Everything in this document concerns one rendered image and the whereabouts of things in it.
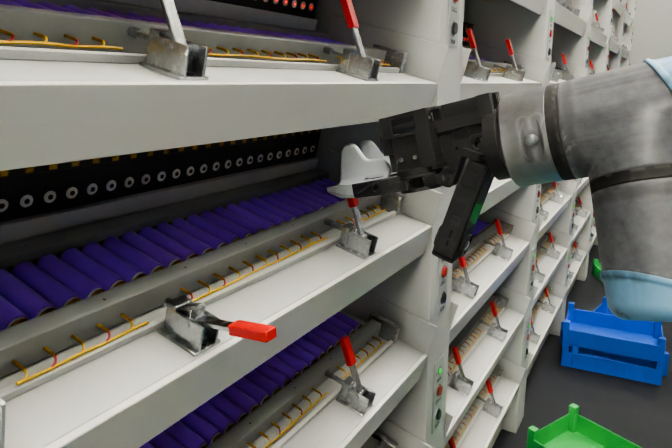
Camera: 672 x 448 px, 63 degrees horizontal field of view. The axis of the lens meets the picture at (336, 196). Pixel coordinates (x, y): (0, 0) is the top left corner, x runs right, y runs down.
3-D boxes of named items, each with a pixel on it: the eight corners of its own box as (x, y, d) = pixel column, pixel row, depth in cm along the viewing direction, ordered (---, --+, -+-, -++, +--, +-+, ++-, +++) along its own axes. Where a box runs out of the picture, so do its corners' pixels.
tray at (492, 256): (524, 257, 143) (542, 209, 139) (441, 353, 93) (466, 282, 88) (452, 227, 152) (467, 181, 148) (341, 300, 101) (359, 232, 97)
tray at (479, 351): (519, 329, 147) (536, 284, 143) (437, 459, 97) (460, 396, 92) (449, 296, 156) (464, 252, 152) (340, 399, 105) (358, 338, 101)
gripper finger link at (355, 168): (320, 150, 65) (390, 134, 60) (331, 199, 65) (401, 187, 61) (305, 153, 62) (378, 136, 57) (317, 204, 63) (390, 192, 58)
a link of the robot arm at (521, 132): (573, 172, 56) (555, 188, 48) (523, 180, 58) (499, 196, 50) (556, 84, 55) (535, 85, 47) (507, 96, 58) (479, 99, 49)
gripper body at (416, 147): (402, 116, 63) (506, 90, 57) (417, 189, 64) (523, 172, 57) (371, 120, 57) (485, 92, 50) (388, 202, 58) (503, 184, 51)
